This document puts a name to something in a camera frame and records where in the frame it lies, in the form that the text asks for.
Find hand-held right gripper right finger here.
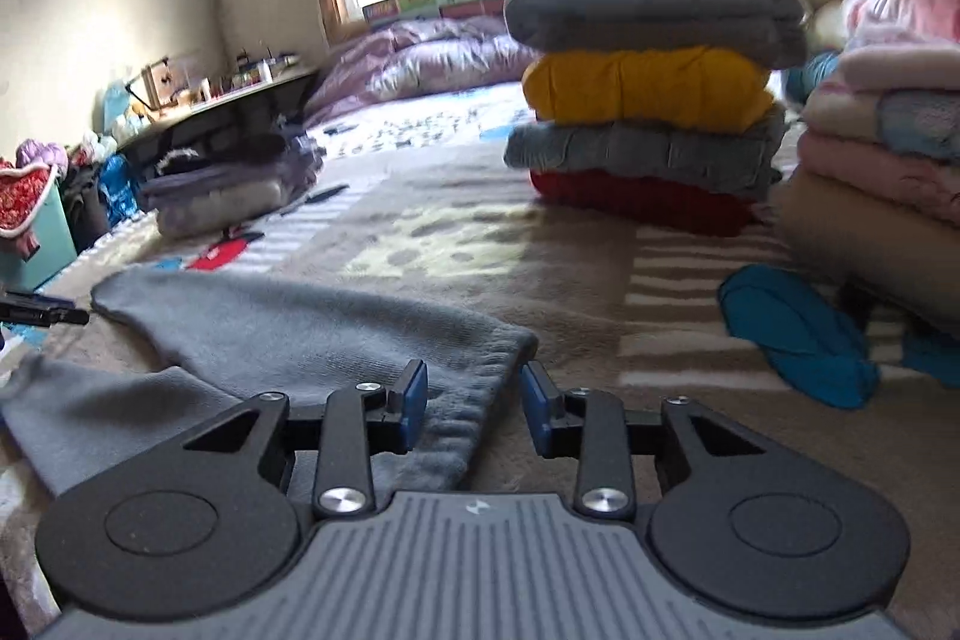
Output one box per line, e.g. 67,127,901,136
521,361,742,521

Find red floral cloth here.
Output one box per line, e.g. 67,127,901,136
0,161,61,259

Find folded dark grey sweater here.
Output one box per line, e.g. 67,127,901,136
503,0,809,70

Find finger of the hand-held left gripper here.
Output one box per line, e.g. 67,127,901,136
0,290,90,327

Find blue plastic bag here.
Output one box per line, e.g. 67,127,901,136
97,154,143,229

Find folded red sweater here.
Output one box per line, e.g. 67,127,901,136
529,167,760,238

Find purple quilt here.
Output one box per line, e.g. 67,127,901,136
301,15,542,120

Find stack of folded pastel blankets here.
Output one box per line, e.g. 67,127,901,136
771,0,960,341

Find low folding table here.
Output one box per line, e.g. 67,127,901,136
112,51,320,161

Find teal storage bin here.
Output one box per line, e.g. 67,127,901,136
0,171,80,295

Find folded light grey sweater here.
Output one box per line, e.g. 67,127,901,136
503,107,787,202

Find teal cloth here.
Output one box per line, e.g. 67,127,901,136
718,265,960,408

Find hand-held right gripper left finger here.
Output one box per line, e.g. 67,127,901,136
183,358,429,521

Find patterned beige blanket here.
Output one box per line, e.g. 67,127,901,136
0,81,960,640

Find folded yellow sweater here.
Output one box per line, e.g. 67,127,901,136
521,46,775,133

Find grey knit sweater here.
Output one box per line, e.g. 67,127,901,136
0,267,539,500

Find folded grey and purple clothes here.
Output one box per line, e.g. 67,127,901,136
139,131,325,239

